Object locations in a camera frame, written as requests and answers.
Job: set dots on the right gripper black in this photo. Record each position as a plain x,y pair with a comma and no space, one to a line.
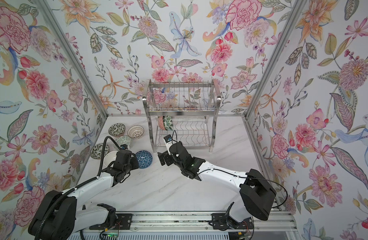
165,156

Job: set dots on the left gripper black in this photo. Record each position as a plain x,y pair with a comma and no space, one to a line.
135,161

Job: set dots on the green leaf patterned bowl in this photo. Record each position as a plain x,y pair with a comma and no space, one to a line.
168,123

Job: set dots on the stainless steel dish rack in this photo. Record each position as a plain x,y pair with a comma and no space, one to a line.
194,108

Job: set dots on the pink bowl dark floral inside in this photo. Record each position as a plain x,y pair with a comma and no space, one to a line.
161,123

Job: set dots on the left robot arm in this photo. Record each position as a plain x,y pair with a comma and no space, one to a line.
61,214

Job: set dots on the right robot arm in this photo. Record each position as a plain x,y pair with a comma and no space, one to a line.
256,193

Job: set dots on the green geometric patterned bowl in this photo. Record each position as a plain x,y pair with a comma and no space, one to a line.
124,140

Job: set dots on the black white floral bowl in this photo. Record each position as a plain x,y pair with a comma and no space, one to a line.
96,151

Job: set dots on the brown white patterned bowl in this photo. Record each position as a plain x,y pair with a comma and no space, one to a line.
135,132

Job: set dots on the dark floral patterned bowl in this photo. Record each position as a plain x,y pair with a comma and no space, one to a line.
117,130

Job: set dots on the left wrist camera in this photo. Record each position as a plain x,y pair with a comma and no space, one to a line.
124,147

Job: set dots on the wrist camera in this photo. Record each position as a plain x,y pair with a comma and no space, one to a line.
167,141
124,147

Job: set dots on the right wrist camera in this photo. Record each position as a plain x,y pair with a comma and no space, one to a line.
167,141

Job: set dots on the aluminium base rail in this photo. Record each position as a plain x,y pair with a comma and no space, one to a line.
184,221

